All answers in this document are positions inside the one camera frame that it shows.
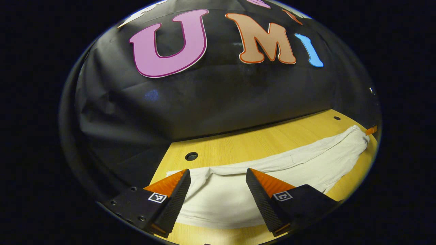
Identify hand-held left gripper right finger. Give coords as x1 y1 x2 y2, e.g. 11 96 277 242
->
245 168 341 238

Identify black backdrop cloth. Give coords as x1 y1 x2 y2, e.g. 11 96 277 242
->
60 0 382 201

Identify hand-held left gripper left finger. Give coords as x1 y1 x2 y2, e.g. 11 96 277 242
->
99 168 192 239

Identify white jeans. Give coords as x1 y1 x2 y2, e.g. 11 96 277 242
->
166 125 370 229

